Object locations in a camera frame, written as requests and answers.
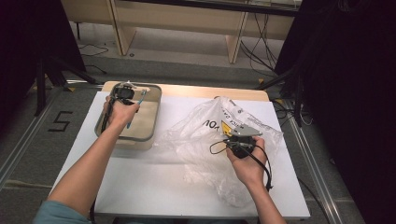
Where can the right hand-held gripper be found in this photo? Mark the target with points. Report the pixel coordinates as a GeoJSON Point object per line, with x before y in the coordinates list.
{"type": "Point", "coordinates": [244, 137]}

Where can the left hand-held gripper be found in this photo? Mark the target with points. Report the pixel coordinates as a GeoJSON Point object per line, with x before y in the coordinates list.
{"type": "Point", "coordinates": [124, 91]}

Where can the blue toothbrush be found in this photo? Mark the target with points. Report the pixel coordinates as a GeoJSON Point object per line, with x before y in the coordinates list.
{"type": "Point", "coordinates": [141, 99]}

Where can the beige basket with grey rim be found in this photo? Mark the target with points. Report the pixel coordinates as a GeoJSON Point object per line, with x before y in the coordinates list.
{"type": "Point", "coordinates": [146, 124]}

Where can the clear plastic bag yellow smiley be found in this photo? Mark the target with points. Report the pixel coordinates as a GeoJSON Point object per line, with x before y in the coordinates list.
{"type": "Point", "coordinates": [199, 146]}

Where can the person's left hand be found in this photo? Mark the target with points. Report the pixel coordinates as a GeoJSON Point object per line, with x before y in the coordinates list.
{"type": "Point", "coordinates": [121, 115]}

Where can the person's right hand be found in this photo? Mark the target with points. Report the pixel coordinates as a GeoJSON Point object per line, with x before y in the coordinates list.
{"type": "Point", "coordinates": [250, 168]}

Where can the black metal stand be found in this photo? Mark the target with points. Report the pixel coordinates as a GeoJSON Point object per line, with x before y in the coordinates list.
{"type": "Point", "coordinates": [298, 93]}

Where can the black tripod stand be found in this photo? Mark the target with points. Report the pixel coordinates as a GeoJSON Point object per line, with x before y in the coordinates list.
{"type": "Point", "coordinates": [40, 87]}

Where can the beige wooden desk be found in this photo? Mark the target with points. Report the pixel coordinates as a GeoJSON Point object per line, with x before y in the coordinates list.
{"type": "Point", "coordinates": [180, 18]}

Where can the white table cover board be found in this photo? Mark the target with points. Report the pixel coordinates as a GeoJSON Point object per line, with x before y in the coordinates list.
{"type": "Point", "coordinates": [149, 186]}

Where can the black curtain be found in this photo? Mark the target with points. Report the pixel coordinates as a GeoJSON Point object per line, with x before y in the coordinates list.
{"type": "Point", "coordinates": [351, 93]}
{"type": "Point", "coordinates": [28, 37]}

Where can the person's teal sleeve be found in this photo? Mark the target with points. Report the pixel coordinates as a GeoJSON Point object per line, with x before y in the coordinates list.
{"type": "Point", "coordinates": [59, 214]}

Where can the metal floor rail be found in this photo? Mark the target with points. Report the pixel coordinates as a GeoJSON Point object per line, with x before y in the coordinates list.
{"type": "Point", "coordinates": [314, 174]}
{"type": "Point", "coordinates": [25, 143]}

